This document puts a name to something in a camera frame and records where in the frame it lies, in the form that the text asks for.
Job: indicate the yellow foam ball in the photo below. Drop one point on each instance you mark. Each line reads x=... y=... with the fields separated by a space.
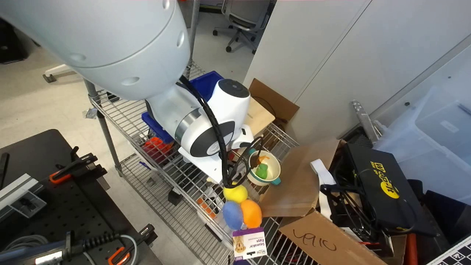
x=235 y=195

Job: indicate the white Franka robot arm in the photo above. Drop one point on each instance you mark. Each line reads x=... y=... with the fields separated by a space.
x=122 y=45

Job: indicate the orange foam ball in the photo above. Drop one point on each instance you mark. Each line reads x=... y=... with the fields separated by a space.
x=252 y=214

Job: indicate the black perforated work table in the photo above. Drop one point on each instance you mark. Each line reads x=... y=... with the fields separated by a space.
x=63 y=216

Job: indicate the silver metal bracket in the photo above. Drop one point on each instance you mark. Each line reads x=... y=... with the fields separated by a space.
x=368 y=123

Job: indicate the grey office chair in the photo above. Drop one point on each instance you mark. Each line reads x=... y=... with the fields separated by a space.
x=243 y=20

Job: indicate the white chair base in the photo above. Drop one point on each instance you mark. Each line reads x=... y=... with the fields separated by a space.
x=56 y=75

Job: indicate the black chair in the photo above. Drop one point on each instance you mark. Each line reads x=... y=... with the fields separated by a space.
x=15 y=42

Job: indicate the clear plastic storage bin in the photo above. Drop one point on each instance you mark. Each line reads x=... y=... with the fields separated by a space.
x=436 y=142

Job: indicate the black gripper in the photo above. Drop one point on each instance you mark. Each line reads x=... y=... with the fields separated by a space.
x=232 y=170

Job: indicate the purple white ball label card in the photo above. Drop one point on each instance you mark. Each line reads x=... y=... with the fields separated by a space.
x=249 y=244

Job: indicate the red orange plastic item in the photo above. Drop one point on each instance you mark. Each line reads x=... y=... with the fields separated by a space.
x=156 y=147

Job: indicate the orange white package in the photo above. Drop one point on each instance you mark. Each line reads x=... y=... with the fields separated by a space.
x=207 y=207

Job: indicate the aluminium extrusion bar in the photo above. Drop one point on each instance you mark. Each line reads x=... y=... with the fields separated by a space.
x=16 y=192

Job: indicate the brown cardboard sheet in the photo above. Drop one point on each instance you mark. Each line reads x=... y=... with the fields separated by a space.
x=274 y=101

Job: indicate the red plastic container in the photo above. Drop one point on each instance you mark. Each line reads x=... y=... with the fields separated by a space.
x=412 y=251

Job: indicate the brown cardboard box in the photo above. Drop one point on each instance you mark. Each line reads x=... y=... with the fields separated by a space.
x=299 y=178

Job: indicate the blue plastic bin tray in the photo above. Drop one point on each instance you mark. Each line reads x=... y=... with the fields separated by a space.
x=206 y=83

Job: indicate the black bar clamp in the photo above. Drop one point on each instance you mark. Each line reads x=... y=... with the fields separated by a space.
x=93 y=244

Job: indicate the black bag with yellow logo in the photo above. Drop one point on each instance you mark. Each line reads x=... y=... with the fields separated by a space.
x=387 y=186

